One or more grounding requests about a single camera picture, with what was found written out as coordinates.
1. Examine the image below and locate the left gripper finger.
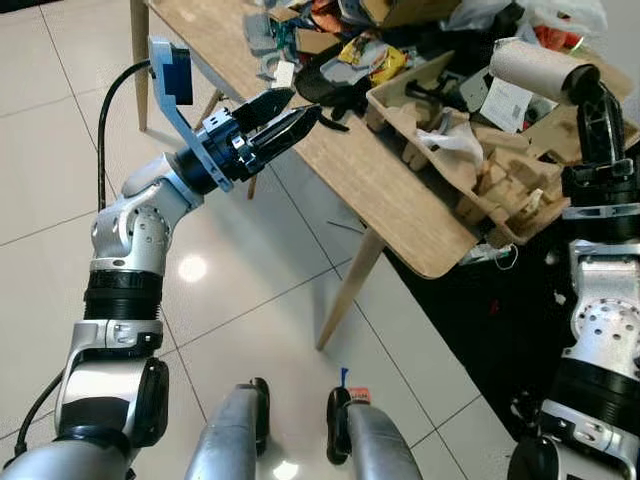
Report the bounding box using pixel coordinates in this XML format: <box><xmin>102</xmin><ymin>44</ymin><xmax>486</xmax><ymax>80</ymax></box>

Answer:
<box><xmin>240</xmin><ymin>88</ymin><xmax>297</xmax><ymax>130</ymax></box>
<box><xmin>257</xmin><ymin>104</ymin><xmax>323</xmax><ymax>159</ymax></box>

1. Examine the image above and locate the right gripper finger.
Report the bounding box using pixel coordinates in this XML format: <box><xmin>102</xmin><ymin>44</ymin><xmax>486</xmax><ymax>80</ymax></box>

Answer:
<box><xmin>577</xmin><ymin>82</ymin><xmax>602</xmax><ymax>166</ymax></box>
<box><xmin>600</xmin><ymin>90</ymin><xmax>627</xmax><ymax>166</ymax></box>

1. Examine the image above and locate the white paper roll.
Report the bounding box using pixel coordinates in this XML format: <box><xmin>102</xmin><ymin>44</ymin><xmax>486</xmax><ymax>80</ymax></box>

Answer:
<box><xmin>488</xmin><ymin>37</ymin><xmax>601</xmax><ymax>106</ymax></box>

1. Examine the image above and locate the small white card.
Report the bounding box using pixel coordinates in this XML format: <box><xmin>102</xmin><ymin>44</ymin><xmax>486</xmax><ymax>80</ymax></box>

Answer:
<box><xmin>271</xmin><ymin>61</ymin><xmax>297</xmax><ymax>89</ymax></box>

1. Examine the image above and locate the grey crumpled wrapper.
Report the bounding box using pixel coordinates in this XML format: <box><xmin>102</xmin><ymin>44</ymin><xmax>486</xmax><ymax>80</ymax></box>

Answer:
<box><xmin>243</xmin><ymin>10</ymin><xmax>301</xmax><ymax>81</ymax></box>

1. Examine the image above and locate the brown moulded pulp tray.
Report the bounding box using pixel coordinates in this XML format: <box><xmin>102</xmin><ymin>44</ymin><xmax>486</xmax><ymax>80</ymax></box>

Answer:
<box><xmin>365</xmin><ymin>50</ymin><xmax>640</xmax><ymax>248</ymax></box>

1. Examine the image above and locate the white printed paper tag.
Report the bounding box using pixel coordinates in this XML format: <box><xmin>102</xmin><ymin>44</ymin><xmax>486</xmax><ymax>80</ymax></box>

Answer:
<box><xmin>478</xmin><ymin>78</ymin><xmax>536</xmax><ymax>134</ymax></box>

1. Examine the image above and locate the red snack packet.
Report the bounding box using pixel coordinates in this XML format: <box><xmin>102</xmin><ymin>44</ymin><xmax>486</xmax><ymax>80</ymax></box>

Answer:
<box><xmin>533</xmin><ymin>25</ymin><xmax>583</xmax><ymax>51</ymax></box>

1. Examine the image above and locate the orange snack packet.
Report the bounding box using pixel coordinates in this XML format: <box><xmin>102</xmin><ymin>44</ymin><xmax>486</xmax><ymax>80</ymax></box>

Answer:
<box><xmin>308</xmin><ymin>0</ymin><xmax>346</xmax><ymax>33</ymax></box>

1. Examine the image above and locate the light wooden table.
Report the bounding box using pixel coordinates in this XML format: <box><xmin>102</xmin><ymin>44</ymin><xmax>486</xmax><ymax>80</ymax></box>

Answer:
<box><xmin>130</xmin><ymin>0</ymin><xmax>640</xmax><ymax>351</ymax></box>

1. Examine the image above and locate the yellow snack packet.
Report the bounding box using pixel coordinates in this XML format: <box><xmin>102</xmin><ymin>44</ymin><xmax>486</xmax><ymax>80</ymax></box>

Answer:
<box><xmin>338</xmin><ymin>38</ymin><xmax>408</xmax><ymax>86</ymax></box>

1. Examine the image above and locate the white plastic bag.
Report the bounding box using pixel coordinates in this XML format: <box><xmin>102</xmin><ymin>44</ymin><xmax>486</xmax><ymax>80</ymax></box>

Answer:
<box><xmin>440</xmin><ymin>0</ymin><xmax>609</xmax><ymax>46</ymax></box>

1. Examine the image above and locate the crumpled white tissue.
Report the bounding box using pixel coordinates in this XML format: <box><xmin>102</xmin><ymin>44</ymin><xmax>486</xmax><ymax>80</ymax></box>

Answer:
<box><xmin>415</xmin><ymin>122</ymin><xmax>486</xmax><ymax>166</ymax></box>

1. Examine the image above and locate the brown cardboard box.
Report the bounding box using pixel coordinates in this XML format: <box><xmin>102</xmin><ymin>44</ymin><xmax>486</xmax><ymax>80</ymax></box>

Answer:
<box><xmin>358</xmin><ymin>0</ymin><xmax>463</xmax><ymax>29</ymax></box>

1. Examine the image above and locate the black floor mat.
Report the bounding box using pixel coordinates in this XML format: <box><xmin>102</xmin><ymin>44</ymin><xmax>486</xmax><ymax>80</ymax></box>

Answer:
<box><xmin>385</xmin><ymin>225</ymin><xmax>640</xmax><ymax>441</ymax></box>

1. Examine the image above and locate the silver left robot leg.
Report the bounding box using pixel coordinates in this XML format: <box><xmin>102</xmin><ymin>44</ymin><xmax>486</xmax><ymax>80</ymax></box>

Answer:
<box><xmin>185</xmin><ymin>378</ymin><xmax>271</xmax><ymax>480</ymax></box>

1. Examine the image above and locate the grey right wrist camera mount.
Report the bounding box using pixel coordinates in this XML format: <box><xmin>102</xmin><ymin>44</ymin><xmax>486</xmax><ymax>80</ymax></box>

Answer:
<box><xmin>563</xmin><ymin>201</ymin><xmax>640</xmax><ymax>226</ymax></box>

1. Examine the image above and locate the black pouch with strap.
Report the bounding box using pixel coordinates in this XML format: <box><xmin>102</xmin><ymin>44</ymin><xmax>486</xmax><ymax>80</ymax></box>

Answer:
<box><xmin>295</xmin><ymin>48</ymin><xmax>376</xmax><ymax>133</ymax></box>

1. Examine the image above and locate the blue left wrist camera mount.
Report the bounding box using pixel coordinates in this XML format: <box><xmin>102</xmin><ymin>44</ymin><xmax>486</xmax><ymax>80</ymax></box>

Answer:
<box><xmin>147</xmin><ymin>37</ymin><xmax>263</xmax><ymax>193</ymax></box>

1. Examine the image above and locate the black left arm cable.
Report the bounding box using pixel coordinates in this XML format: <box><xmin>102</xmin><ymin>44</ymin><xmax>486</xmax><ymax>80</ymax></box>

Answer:
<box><xmin>95</xmin><ymin>60</ymin><xmax>153</xmax><ymax>213</ymax></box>

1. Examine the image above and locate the white plug with cable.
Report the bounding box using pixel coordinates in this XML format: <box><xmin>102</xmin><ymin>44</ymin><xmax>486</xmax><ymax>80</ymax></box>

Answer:
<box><xmin>458</xmin><ymin>243</ymin><xmax>521</xmax><ymax>271</ymax></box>

